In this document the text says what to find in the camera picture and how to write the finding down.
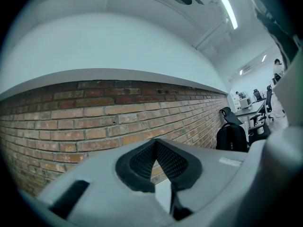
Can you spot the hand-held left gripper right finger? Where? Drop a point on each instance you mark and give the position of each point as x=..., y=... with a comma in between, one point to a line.
x=213, y=174

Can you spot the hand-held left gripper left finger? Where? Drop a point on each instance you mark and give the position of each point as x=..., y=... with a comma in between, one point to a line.
x=99, y=185

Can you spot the black backpack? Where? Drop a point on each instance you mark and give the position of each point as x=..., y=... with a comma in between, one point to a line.
x=230, y=137

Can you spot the black office chair with headrest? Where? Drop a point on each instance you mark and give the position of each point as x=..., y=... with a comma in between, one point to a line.
x=230, y=116

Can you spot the white cup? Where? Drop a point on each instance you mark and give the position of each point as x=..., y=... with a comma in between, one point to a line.
x=260, y=130

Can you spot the grey office desk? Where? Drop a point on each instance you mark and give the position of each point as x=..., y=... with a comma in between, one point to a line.
x=251, y=109

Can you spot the white desktop machine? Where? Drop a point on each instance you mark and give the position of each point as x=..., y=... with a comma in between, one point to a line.
x=245, y=102

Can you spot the white ceiling pipe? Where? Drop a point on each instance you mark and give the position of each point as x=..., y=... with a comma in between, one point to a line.
x=210, y=33

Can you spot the person's dark jacket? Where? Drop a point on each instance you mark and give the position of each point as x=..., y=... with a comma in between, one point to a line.
x=277, y=27

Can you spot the long ceiling light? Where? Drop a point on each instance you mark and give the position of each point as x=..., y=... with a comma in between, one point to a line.
x=229, y=12

